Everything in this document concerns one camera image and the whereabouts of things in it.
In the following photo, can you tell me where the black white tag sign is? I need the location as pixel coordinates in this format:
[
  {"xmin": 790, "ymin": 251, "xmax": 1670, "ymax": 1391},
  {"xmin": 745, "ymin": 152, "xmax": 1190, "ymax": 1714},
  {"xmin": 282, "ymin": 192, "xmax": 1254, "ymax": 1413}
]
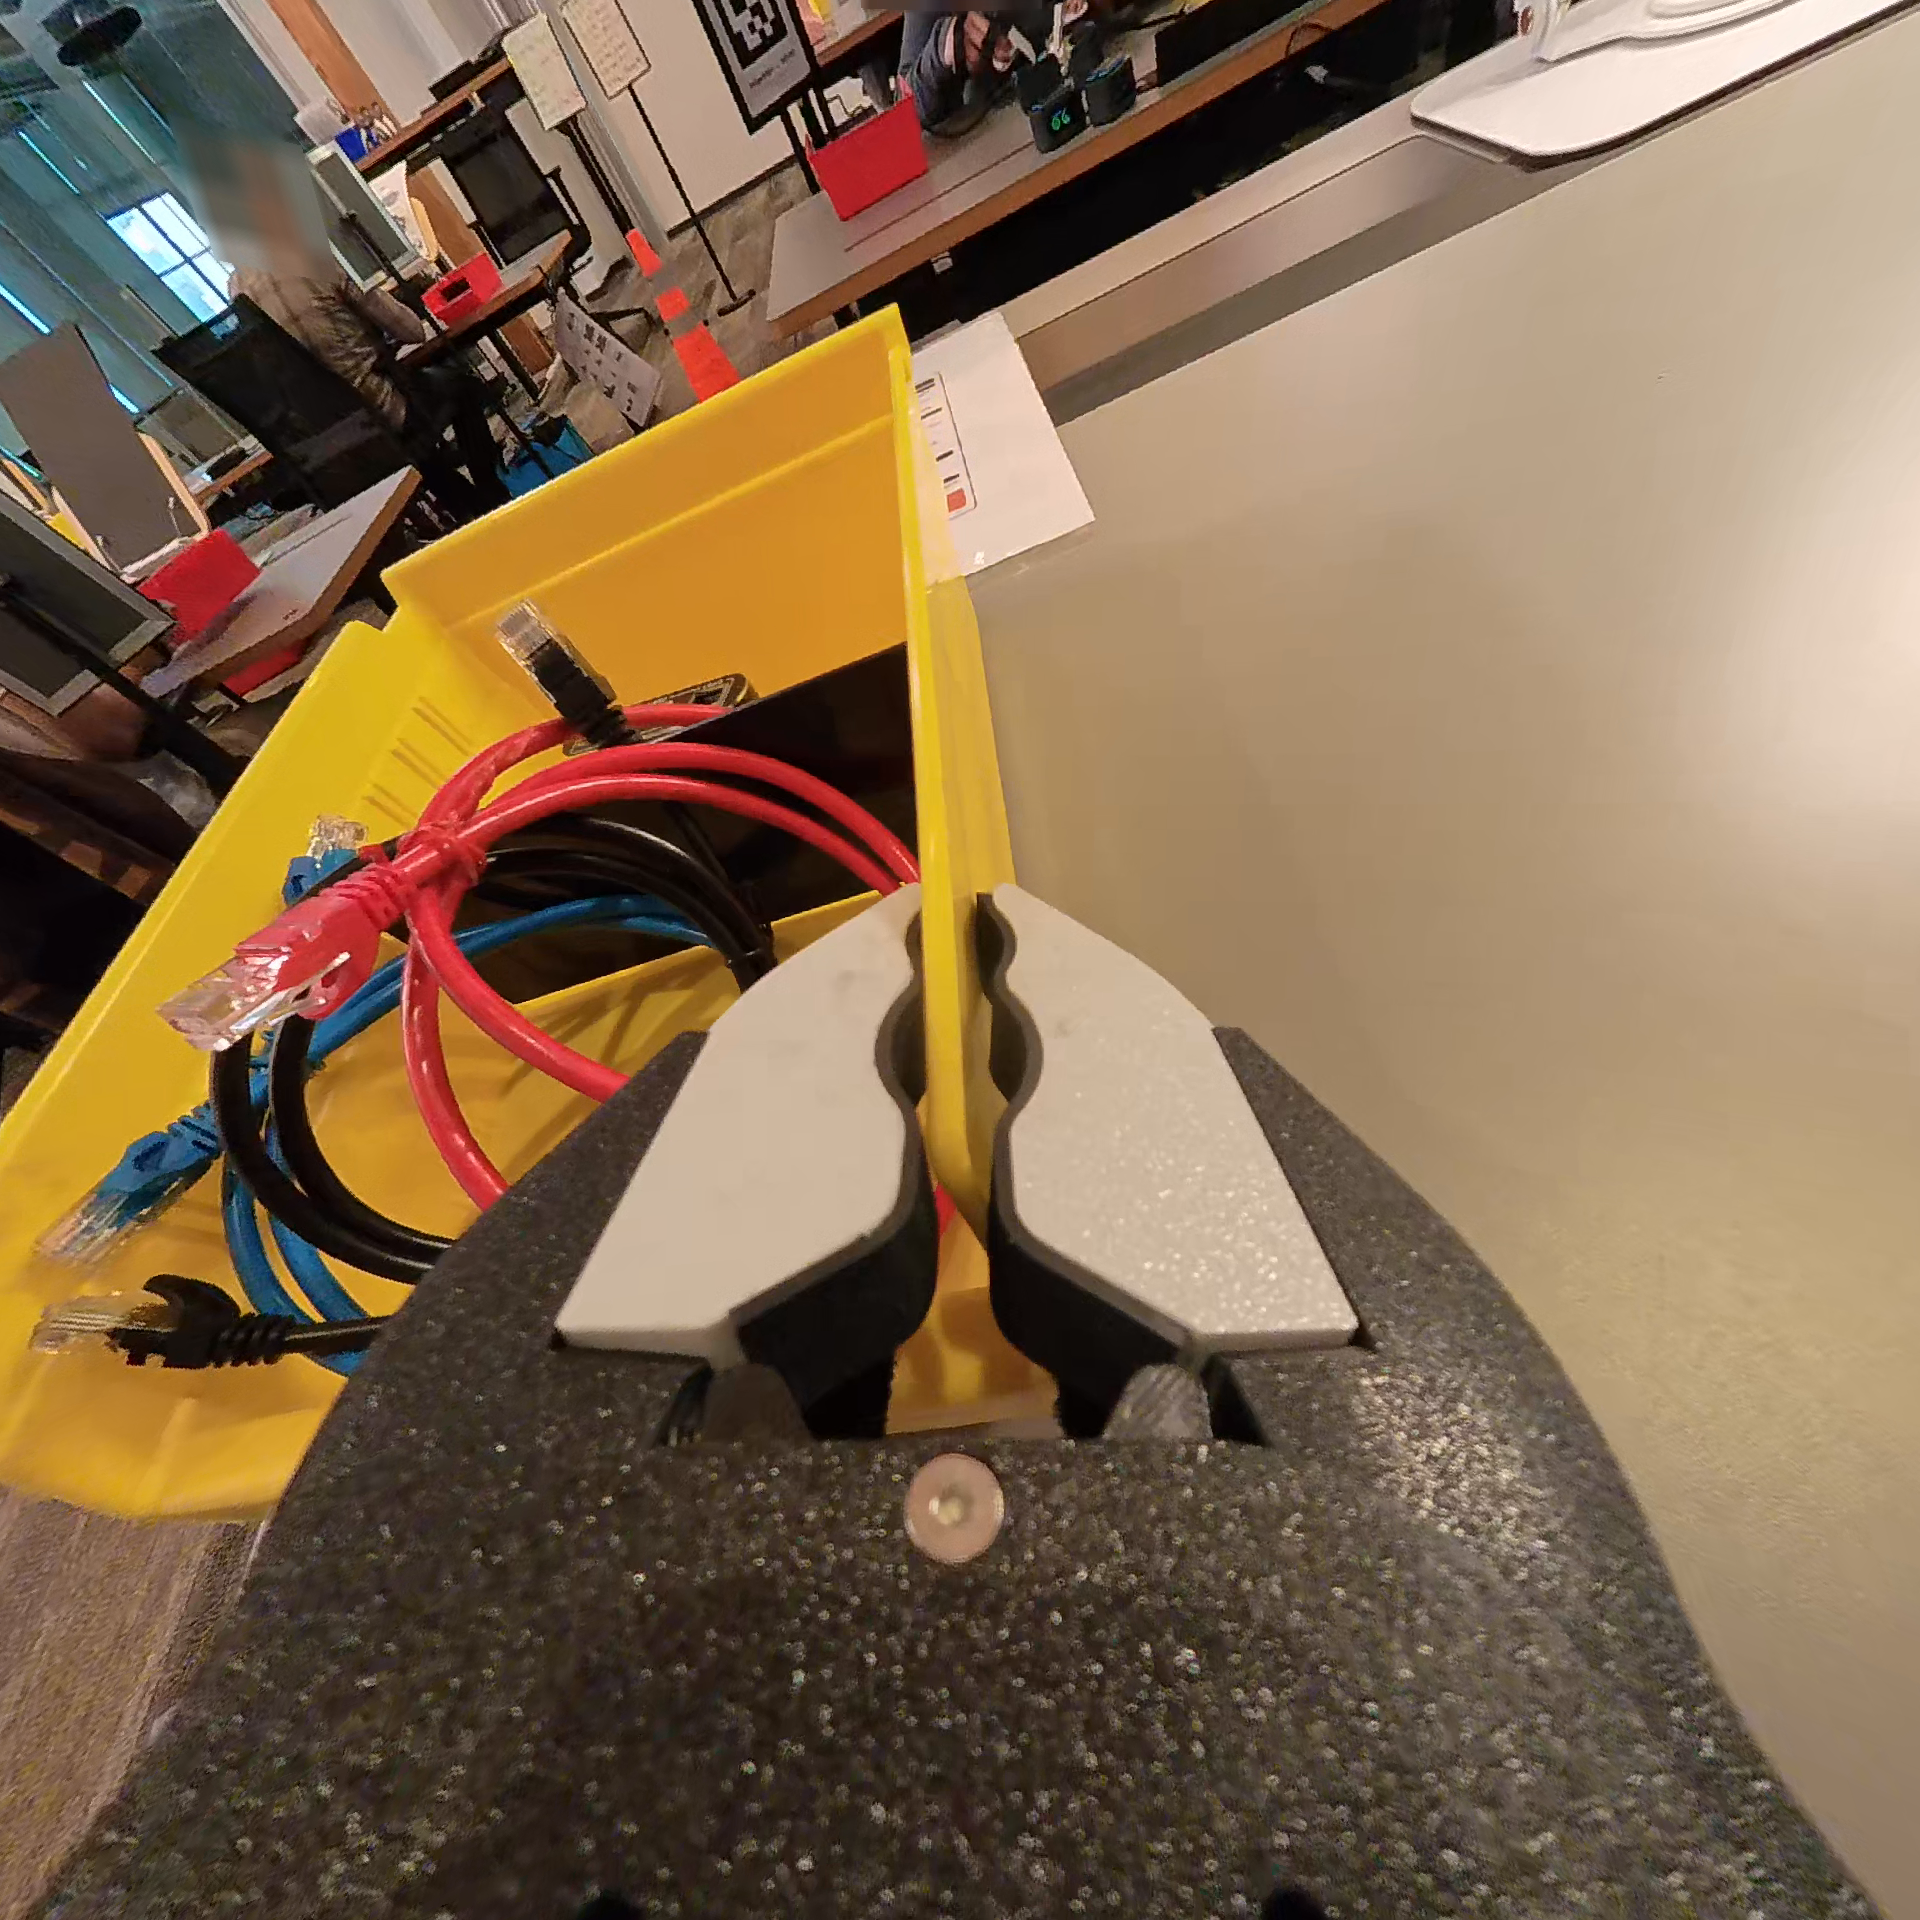
[{"xmin": 689, "ymin": 0, "xmax": 830, "ymax": 139}]

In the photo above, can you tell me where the yellow plastic bin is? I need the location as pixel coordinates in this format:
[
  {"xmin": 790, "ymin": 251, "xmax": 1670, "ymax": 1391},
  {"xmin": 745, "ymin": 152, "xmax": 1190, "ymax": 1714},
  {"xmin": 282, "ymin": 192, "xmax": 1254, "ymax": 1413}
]
[{"xmin": 0, "ymin": 303, "xmax": 1058, "ymax": 1525}]

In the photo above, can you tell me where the red ethernet cable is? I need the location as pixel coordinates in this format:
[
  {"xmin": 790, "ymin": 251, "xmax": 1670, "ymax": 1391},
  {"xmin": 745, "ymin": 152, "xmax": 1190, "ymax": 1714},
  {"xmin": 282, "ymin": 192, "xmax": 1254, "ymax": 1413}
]
[{"xmin": 152, "ymin": 703, "xmax": 962, "ymax": 1234}]

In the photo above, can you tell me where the white sign board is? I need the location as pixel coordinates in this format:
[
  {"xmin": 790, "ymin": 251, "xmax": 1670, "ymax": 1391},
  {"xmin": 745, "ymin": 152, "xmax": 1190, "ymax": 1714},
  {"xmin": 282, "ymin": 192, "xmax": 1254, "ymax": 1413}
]
[{"xmin": 497, "ymin": 0, "xmax": 654, "ymax": 134}]

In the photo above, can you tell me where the long wooden desk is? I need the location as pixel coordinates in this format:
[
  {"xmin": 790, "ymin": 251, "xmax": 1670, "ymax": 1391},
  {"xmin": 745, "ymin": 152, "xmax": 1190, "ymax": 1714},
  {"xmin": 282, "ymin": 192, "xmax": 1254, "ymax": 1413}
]
[{"xmin": 766, "ymin": 0, "xmax": 1396, "ymax": 338}]

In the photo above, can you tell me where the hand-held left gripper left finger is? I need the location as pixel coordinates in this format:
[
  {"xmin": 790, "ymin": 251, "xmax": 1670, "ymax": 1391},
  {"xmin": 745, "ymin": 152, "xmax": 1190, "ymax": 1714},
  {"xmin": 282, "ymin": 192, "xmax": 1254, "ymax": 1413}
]
[{"xmin": 550, "ymin": 885, "xmax": 941, "ymax": 1432}]

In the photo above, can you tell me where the black office chair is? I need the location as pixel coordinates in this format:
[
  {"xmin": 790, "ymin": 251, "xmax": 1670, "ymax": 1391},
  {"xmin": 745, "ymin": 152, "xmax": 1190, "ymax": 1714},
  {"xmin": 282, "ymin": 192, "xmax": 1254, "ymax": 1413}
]
[{"xmin": 150, "ymin": 293, "xmax": 453, "ymax": 512}]

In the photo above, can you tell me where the grey desk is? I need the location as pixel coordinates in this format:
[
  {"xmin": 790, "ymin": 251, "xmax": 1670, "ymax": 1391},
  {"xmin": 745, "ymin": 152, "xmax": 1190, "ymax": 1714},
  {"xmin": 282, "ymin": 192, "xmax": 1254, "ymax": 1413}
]
[{"xmin": 128, "ymin": 463, "xmax": 425, "ymax": 707}]

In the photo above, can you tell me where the printed white poster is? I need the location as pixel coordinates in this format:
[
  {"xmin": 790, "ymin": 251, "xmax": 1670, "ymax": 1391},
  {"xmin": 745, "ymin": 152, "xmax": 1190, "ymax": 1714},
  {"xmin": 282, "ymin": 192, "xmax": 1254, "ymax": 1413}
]
[{"xmin": 550, "ymin": 288, "xmax": 665, "ymax": 437}]

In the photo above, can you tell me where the black ethernet cable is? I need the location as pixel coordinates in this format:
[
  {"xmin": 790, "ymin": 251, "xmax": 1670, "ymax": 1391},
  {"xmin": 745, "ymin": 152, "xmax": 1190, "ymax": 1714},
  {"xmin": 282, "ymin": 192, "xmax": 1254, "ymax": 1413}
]
[{"xmin": 30, "ymin": 596, "xmax": 781, "ymax": 1373}]

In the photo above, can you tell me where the grey monitor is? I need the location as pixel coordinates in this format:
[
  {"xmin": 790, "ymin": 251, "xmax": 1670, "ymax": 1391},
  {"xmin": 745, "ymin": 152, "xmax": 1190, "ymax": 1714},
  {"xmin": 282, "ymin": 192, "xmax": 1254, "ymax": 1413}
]
[
  {"xmin": 0, "ymin": 322, "xmax": 160, "ymax": 570},
  {"xmin": 0, "ymin": 496, "xmax": 177, "ymax": 720}
]

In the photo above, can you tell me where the blue ethernet cable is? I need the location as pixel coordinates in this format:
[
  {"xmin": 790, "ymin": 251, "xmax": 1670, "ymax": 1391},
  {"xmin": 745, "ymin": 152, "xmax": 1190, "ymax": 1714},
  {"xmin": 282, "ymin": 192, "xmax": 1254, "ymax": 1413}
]
[{"xmin": 36, "ymin": 814, "xmax": 721, "ymax": 1373}]

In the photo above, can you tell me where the black ethernet port hub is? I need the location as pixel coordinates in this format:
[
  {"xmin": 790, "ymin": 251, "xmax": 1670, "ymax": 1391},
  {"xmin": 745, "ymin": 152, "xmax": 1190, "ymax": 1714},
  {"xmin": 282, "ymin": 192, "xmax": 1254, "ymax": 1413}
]
[{"xmin": 561, "ymin": 647, "xmax": 921, "ymax": 940}]

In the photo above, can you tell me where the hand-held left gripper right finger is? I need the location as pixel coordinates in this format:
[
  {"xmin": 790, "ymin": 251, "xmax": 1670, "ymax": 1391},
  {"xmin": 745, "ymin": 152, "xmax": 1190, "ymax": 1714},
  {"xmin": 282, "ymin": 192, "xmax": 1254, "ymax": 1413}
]
[{"xmin": 978, "ymin": 883, "xmax": 1364, "ymax": 1427}]

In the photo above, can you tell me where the printed paper sheet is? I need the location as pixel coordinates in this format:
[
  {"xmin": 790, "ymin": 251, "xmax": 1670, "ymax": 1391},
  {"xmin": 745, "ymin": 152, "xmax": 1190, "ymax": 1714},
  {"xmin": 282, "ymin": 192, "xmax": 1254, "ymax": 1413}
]
[{"xmin": 903, "ymin": 310, "xmax": 1096, "ymax": 578}]

